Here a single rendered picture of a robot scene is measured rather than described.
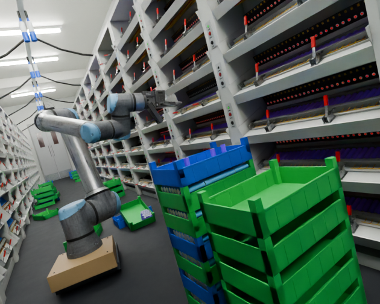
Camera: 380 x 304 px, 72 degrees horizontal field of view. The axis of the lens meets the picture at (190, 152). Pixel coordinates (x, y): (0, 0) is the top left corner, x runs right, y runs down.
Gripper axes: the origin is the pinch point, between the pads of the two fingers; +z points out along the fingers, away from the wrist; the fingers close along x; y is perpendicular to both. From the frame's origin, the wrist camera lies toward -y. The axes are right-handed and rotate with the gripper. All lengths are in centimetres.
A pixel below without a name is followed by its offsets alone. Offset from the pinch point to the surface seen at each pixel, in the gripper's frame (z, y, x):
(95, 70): 7, 96, 252
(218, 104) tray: 15.2, -3.3, -15.2
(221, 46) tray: 11.6, 20.9, -28.2
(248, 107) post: 23.7, -7.6, -28.0
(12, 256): -98, -88, 112
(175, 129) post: 16.8, -10.1, 42.0
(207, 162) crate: -22, -28, -57
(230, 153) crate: -12, -27, -56
